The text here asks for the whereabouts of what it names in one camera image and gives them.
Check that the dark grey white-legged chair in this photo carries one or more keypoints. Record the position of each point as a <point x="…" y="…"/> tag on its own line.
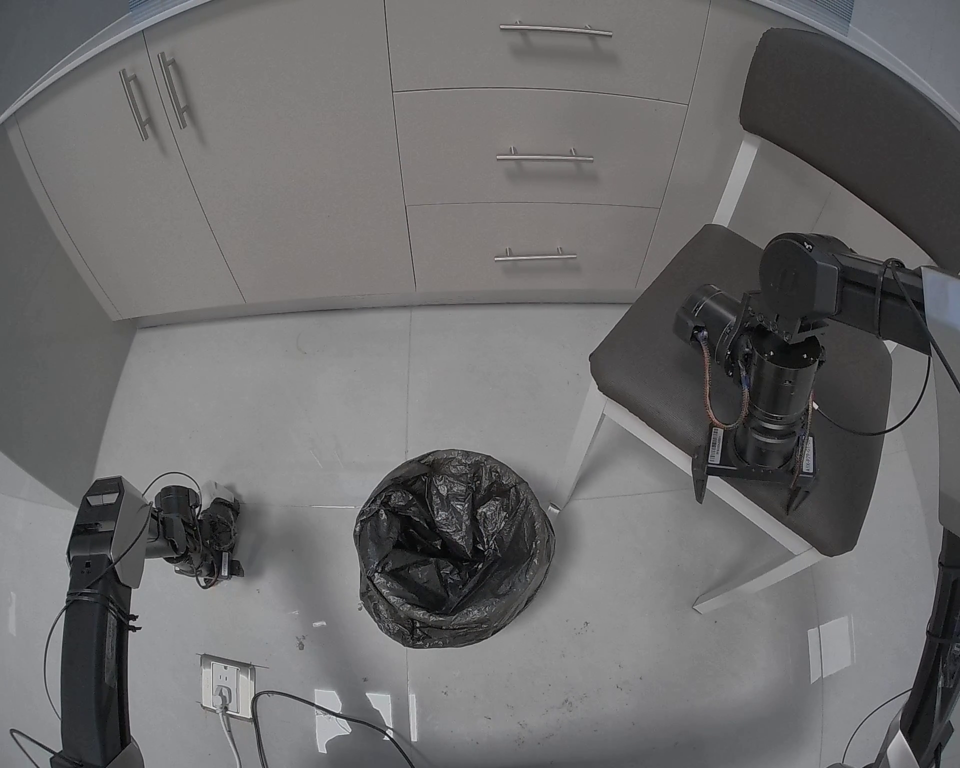
<point x="660" y="352"/>

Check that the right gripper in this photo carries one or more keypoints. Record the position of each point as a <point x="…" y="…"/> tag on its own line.
<point x="784" y="405"/>

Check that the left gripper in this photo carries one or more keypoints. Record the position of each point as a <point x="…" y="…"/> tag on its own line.
<point x="221" y="536"/>

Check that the black plastic bag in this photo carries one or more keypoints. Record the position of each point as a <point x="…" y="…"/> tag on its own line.
<point x="450" y="555"/>

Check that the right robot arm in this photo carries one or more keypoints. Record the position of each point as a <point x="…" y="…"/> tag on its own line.
<point x="795" y="277"/>

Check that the beige cabinet with drawers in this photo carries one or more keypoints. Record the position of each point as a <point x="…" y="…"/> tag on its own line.
<point x="300" y="187"/>

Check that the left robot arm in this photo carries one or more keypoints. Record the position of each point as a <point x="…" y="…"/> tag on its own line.
<point x="105" y="540"/>

